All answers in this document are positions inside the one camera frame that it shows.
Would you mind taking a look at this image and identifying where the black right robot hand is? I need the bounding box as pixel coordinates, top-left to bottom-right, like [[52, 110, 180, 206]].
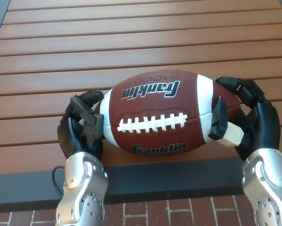
[[208, 75, 281, 162]]

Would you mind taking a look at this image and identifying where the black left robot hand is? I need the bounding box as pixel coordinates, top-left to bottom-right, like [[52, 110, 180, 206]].
[[57, 89, 106, 163]]

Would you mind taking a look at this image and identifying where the brown Franklin football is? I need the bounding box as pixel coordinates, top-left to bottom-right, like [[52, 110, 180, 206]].
[[93, 73, 241, 156]]

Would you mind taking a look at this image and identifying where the rectangular wood slat table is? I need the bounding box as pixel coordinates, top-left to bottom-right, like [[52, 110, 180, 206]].
[[0, 0, 282, 214]]

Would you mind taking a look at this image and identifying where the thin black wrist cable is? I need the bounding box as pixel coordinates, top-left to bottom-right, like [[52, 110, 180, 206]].
[[51, 166, 66, 196]]

